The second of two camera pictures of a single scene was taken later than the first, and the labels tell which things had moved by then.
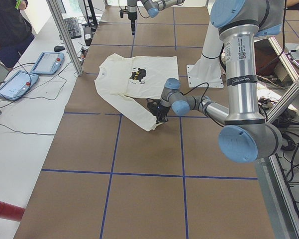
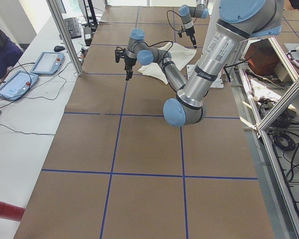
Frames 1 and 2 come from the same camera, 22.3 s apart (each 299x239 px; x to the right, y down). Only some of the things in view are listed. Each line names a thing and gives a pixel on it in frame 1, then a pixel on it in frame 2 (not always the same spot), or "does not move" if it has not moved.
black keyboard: x=73 y=27 does not move
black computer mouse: x=58 y=48 does not move
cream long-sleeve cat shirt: x=121 y=77 -> x=179 y=56
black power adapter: x=88 y=36 does not move
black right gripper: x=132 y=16 -> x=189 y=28
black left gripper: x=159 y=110 -> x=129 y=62
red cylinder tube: x=0 y=209 does not move
